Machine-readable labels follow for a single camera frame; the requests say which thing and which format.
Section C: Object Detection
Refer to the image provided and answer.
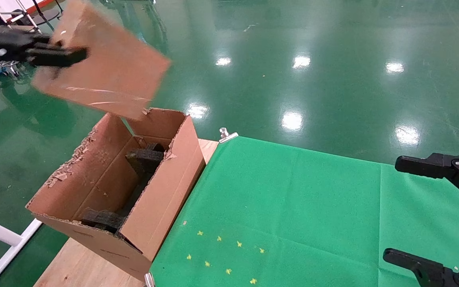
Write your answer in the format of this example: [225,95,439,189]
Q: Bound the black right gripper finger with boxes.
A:
[383,247,459,287]
[395,151,459,208]

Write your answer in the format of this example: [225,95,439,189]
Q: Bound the green table cloth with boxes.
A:
[149,136,459,287]

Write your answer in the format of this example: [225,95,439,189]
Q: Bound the black round base stand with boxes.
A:
[30,0,61,24]

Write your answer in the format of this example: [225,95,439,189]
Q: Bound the chrome wheeled stool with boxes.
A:
[0,60,21,77]

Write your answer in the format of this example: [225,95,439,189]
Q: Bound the white metal rack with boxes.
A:
[0,0,43,34]

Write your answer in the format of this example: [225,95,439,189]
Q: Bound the large open brown carton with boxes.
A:
[25,108,207,281]

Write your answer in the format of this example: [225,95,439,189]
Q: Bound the brown cardboard box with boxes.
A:
[31,0,171,121]

